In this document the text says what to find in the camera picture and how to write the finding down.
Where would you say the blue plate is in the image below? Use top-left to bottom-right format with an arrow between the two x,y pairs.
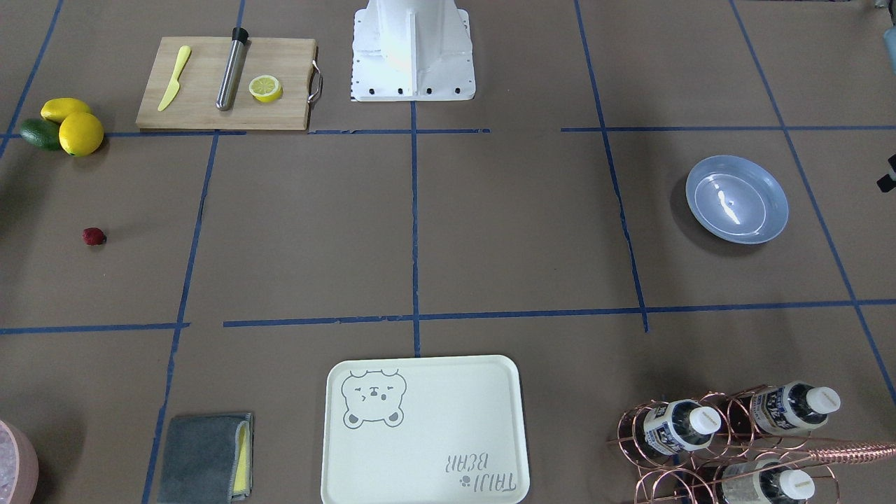
685,155 -> 790,245

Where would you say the red strawberry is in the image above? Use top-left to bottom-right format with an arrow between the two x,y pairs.
81,227 -> 108,246

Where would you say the green lime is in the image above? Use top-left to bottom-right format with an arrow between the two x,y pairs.
19,118 -> 63,152

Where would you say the tea bottle far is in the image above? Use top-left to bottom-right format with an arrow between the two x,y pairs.
749,381 -> 841,436

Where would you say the yellow plastic knife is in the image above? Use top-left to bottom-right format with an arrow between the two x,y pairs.
157,45 -> 192,112

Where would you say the grey folded cloth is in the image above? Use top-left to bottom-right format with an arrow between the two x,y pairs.
157,412 -> 255,503

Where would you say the lemon half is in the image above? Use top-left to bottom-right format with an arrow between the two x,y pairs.
248,76 -> 283,103

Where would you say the yellow lemon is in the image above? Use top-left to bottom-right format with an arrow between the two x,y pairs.
41,97 -> 92,124
59,112 -> 105,157

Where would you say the wooden cutting board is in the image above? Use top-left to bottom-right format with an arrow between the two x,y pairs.
135,36 -> 318,132

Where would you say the steel muddler rod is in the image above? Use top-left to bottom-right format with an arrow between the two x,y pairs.
216,27 -> 249,111

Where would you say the cream bear tray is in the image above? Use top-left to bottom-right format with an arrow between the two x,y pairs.
321,355 -> 531,503

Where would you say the tea bottle near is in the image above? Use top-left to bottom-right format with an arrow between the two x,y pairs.
719,458 -> 816,503

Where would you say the tea bottle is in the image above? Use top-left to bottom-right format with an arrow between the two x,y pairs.
749,381 -> 841,436
719,458 -> 816,503
640,400 -> 722,456

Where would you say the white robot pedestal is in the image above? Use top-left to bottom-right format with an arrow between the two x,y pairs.
350,1 -> 477,102

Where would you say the copper wire bottle rack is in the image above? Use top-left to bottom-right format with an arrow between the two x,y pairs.
607,400 -> 894,503

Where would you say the pink bowl of ice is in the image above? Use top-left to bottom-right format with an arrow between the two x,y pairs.
1,421 -> 39,503

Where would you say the tea bottle middle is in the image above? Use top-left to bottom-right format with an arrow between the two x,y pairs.
640,400 -> 722,456

